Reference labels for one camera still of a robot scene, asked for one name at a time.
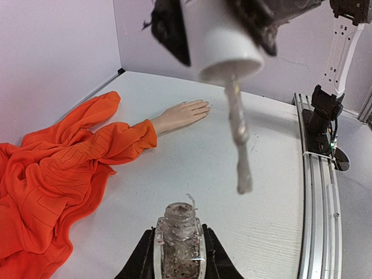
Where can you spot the orange sweatshirt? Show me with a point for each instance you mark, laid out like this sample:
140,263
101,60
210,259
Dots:
58,176

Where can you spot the white nail polish cap brush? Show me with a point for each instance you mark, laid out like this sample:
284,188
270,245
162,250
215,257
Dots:
222,53

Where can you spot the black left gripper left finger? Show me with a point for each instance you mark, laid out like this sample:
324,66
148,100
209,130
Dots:
140,262

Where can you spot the clear nail polish bottle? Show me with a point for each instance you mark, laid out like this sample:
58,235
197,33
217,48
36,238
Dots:
179,249

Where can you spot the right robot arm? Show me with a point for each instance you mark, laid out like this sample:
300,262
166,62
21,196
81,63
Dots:
350,18

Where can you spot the aluminium front rail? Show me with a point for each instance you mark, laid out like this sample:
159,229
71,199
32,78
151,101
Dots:
336,238

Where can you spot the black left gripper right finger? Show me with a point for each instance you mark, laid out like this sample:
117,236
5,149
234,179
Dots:
218,263

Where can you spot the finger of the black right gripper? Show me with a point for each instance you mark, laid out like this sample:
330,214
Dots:
167,27
261,19

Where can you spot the mannequin hand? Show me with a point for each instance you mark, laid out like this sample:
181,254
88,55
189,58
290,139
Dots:
181,115

